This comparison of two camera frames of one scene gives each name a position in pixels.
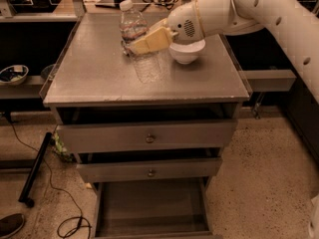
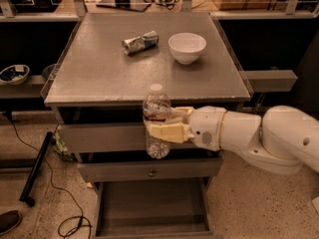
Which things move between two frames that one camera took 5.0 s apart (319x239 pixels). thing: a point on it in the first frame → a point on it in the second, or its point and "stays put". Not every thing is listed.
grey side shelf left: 28,89 stays put
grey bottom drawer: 159,208 stays put
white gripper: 181,24 → 205,124
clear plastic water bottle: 149,68 → 157,108
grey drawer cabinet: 148,129 stays put
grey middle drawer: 188,168 stays put
